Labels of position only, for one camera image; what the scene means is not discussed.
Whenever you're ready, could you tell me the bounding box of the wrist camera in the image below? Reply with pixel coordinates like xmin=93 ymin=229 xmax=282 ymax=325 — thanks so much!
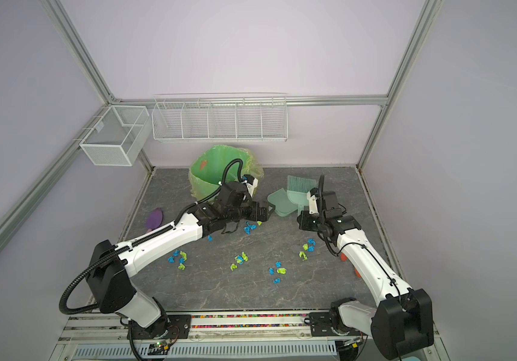
xmin=243 ymin=174 xmax=258 ymax=197
xmin=307 ymin=187 xmax=321 ymax=214

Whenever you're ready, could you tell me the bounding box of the small white mesh basket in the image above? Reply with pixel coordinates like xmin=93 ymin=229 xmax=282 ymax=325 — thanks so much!
xmin=80 ymin=105 xmax=152 ymax=166

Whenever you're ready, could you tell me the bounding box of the green hand brush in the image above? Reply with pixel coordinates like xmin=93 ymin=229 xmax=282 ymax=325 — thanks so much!
xmin=286 ymin=175 xmax=318 ymax=214

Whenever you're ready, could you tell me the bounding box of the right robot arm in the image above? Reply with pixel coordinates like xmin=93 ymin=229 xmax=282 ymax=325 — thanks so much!
xmin=297 ymin=177 xmax=434 ymax=360

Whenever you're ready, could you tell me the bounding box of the purple pink spatula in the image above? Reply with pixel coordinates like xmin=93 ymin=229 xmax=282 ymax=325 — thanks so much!
xmin=145 ymin=208 xmax=164 ymax=232

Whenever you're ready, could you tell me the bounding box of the long white wire basket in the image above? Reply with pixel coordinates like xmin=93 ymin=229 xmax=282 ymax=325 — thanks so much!
xmin=151 ymin=93 xmax=288 ymax=142

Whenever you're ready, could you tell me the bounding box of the paper scraps cluster near bin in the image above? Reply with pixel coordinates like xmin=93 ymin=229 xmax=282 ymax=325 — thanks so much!
xmin=243 ymin=222 xmax=261 ymax=235

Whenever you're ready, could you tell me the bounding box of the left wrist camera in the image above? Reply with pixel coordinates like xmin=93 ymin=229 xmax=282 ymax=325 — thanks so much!
xmin=243 ymin=174 xmax=258 ymax=197

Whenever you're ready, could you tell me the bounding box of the paper scraps cluster far left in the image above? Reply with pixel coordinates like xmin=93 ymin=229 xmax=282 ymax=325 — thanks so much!
xmin=167 ymin=250 xmax=188 ymax=270

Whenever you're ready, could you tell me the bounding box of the green dustpan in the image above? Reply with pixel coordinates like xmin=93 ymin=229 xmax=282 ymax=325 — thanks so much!
xmin=267 ymin=188 xmax=298 ymax=218

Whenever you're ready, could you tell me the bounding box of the paper scraps cluster centre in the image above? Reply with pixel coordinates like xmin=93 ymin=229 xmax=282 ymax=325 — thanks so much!
xmin=230 ymin=252 xmax=249 ymax=271

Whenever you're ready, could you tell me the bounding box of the paper scraps cluster right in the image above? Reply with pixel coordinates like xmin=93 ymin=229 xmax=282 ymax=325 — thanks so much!
xmin=298 ymin=239 xmax=316 ymax=261

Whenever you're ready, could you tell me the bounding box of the red rubber glove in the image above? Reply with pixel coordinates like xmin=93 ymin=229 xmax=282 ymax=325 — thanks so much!
xmin=339 ymin=252 xmax=362 ymax=277

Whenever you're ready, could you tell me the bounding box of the paper scraps cluster front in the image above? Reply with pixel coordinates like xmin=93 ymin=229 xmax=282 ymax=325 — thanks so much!
xmin=268 ymin=261 xmax=287 ymax=284

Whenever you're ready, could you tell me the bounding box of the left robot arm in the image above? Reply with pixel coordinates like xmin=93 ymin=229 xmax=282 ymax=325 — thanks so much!
xmin=58 ymin=159 xmax=276 ymax=329

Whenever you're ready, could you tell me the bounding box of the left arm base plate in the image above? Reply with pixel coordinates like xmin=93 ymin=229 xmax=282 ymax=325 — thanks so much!
xmin=128 ymin=314 xmax=192 ymax=340

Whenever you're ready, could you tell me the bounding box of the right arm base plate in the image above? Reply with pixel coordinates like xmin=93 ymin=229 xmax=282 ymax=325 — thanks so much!
xmin=304 ymin=311 xmax=365 ymax=337

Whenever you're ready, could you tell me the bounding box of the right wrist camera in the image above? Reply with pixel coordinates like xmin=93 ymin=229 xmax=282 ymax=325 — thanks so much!
xmin=307 ymin=187 xmax=321 ymax=214

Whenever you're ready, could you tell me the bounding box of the green trash bin with bag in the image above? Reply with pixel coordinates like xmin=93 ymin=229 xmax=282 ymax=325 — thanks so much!
xmin=188 ymin=144 xmax=264 ymax=200

